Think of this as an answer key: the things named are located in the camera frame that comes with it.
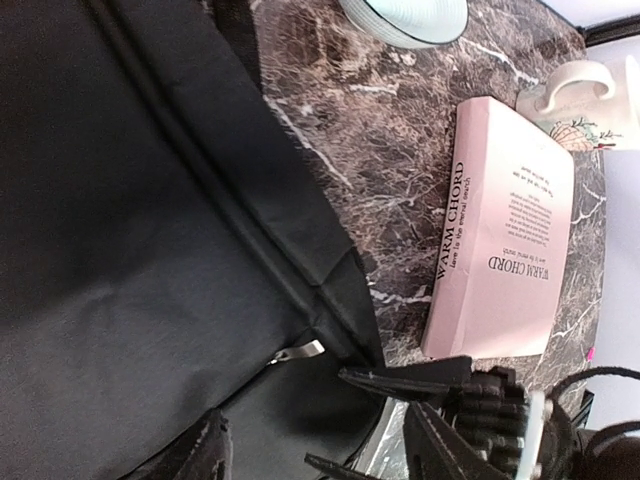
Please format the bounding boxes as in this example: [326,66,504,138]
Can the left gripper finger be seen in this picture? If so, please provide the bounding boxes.
[304,399,506,480]
[338,356,472,400]

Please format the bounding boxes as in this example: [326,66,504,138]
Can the black student bag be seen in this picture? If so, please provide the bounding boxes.
[1,1,383,479]

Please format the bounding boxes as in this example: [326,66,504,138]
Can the pink book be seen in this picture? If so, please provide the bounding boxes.
[421,97,574,359]

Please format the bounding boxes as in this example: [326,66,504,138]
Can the cream floral mug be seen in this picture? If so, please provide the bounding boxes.
[516,55,639,152]

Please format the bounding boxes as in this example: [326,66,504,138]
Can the celadon bowl centre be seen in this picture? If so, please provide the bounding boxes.
[339,0,469,49]

